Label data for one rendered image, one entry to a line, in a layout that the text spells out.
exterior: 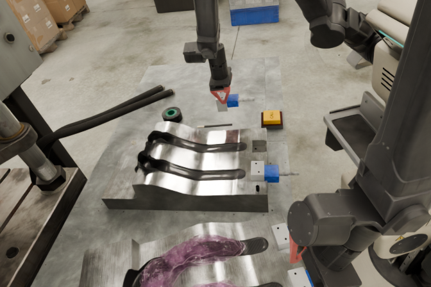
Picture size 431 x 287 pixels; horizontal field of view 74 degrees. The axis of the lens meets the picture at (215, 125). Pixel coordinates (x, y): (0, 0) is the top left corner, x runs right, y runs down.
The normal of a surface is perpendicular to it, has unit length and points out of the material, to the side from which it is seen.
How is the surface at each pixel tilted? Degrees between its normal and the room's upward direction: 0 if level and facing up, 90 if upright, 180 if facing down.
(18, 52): 90
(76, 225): 0
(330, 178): 0
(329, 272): 26
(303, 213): 64
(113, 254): 0
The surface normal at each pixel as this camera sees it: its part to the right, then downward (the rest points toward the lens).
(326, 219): 0.18, 0.65
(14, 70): 0.98, -0.04
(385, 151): -0.97, 0.24
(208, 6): -0.09, 0.95
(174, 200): -0.11, 0.68
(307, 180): -0.15, -0.74
